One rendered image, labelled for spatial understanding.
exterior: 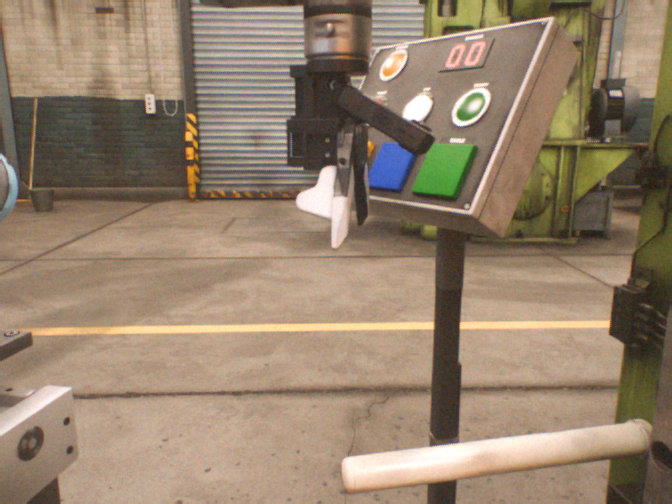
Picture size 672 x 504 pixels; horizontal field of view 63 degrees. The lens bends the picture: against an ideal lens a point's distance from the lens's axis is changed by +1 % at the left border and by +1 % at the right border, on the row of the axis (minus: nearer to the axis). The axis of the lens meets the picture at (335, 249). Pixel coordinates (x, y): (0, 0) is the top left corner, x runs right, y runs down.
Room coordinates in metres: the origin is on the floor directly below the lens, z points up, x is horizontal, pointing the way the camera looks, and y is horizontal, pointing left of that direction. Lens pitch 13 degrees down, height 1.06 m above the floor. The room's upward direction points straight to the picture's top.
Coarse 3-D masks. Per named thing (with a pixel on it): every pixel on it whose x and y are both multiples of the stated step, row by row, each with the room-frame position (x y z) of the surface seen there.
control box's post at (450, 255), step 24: (456, 240) 0.86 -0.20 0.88; (456, 264) 0.86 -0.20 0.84; (456, 288) 0.86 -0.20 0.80; (456, 312) 0.86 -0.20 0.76; (456, 336) 0.86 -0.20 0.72; (456, 360) 0.86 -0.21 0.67; (432, 384) 0.88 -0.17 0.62; (456, 384) 0.86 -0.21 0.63; (432, 408) 0.88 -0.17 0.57; (432, 432) 0.87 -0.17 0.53
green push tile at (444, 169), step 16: (448, 144) 0.74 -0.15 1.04; (432, 160) 0.74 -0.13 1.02; (448, 160) 0.72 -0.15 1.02; (464, 160) 0.70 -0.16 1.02; (432, 176) 0.72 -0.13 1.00; (448, 176) 0.70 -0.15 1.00; (464, 176) 0.69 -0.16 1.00; (416, 192) 0.73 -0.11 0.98; (432, 192) 0.71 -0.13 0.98; (448, 192) 0.69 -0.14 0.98
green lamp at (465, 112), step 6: (468, 96) 0.76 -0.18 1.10; (474, 96) 0.76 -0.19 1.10; (480, 96) 0.75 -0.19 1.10; (462, 102) 0.77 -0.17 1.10; (468, 102) 0.76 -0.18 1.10; (474, 102) 0.75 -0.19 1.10; (480, 102) 0.74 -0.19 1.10; (462, 108) 0.76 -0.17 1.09; (468, 108) 0.75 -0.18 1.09; (474, 108) 0.74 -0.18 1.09; (480, 108) 0.74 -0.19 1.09; (456, 114) 0.76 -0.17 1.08; (462, 114) 0.75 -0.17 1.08; (468, 114) 0.74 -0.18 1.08; (474, 114) 0.74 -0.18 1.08; (462, 120) 0.75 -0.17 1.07; (468, 120) 0.74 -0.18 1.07
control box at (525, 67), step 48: (384, 48) 0.99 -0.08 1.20; (432, 48) 0.89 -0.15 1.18; (528, 48) 0.74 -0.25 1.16; (384, 96) 0.91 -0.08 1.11; (432, 96) 0.82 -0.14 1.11; (528, 96) 0.71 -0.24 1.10; (480, 144) 0.70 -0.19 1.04; (528, 144) 0.72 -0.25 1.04; (384, 192) 0.79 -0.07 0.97; (480, 192) 0.66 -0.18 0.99
